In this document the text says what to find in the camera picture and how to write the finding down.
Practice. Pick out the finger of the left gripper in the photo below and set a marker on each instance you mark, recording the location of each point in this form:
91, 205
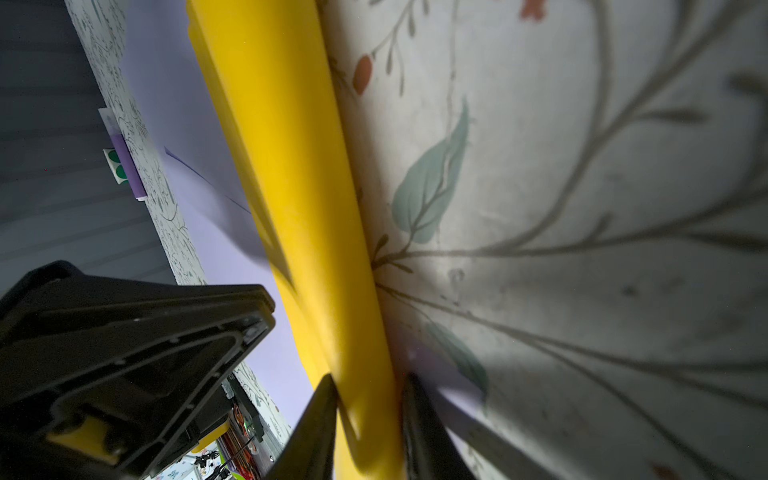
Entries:
105, 378

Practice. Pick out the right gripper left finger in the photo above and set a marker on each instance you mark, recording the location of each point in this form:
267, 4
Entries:
309, 452

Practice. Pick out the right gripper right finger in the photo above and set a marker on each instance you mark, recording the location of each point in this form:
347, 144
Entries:
428, 449

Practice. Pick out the yellow rectangular paper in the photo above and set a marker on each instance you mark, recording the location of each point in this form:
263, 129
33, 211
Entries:
267, 71

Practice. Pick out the purple paper sheet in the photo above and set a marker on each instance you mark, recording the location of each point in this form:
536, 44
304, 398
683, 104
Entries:
166, 80

